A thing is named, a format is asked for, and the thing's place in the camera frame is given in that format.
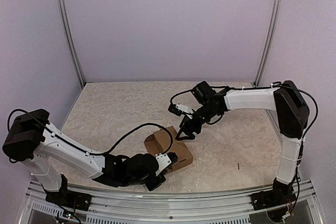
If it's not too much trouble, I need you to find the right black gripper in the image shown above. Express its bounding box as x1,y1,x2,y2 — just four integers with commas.
175,103,219,140

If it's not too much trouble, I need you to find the brown cardboard paper box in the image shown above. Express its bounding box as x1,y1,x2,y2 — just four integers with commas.
144,126,193,173

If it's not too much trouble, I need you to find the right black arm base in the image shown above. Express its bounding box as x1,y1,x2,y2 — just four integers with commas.
250,187,296,210

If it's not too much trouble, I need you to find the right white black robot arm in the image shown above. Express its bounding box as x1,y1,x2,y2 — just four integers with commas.
168,81,310,205

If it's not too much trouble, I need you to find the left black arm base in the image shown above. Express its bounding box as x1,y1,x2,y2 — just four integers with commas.
45,189,92,211

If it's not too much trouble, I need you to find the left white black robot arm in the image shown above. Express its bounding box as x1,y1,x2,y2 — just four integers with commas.
2,109,173,206

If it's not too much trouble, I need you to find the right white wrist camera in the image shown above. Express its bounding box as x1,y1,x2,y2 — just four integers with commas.
168,103,194,119

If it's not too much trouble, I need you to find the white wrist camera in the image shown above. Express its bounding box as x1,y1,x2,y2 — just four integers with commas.
168,103,194,119
155,152,178,176

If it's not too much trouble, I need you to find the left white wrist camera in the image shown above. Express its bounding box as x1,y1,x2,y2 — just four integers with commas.
155,152,178,176

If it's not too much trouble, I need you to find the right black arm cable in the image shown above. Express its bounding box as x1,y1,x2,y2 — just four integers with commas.
169,83,319,141

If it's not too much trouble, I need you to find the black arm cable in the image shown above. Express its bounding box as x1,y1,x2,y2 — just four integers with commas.
169,83,319,141
7,108,175,164

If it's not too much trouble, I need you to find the front aluminium frame rail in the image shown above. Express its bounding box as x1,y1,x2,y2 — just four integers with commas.
14,180,327,223

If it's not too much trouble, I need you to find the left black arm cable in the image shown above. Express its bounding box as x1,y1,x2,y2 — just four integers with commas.
7,108,175,164

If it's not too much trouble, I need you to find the right aluminium frame post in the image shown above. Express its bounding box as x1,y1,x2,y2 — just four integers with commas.
253,0,281,87

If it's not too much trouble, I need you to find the aluminium frame post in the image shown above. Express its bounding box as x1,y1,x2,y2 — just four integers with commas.
253,0,281,87
57,0,86,89

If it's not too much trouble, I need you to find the left aluminium frame post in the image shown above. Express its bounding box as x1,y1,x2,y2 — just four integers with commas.
57,0,86,89

